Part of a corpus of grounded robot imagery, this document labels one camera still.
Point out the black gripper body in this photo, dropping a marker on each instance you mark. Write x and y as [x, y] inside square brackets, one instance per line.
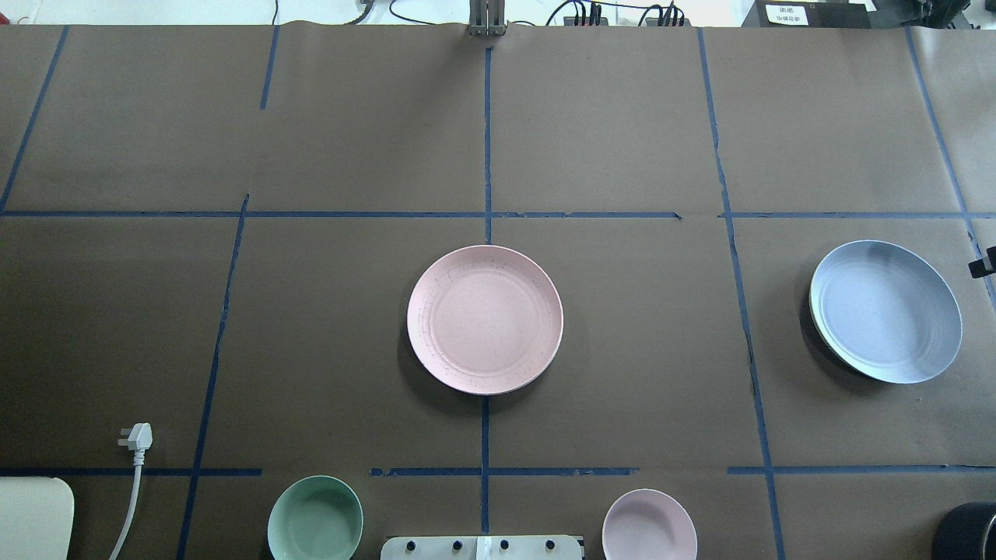
[985, 264]

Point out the blue plate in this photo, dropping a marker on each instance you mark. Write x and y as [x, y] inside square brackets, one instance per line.
[885, 312]

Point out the pink plate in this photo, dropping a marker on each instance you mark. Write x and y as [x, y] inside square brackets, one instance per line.
[485, 320]

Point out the dark blue saucepan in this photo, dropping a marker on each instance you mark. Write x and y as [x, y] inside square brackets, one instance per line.
[966, 532]

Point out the black box with label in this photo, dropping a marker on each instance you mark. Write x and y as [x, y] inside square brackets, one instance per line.
[809, 14]

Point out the pink bowl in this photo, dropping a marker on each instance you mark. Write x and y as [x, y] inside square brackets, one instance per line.
[648, 524]

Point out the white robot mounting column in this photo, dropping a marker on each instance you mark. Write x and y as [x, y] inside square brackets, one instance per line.
[553, 546]

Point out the green bowl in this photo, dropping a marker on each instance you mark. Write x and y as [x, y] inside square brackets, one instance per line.
[317, 517]

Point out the cream toaster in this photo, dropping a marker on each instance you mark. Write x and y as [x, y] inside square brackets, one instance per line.
[36, 517]

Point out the aluminium frame post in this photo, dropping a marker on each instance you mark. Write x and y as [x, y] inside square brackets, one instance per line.
[487, 18]

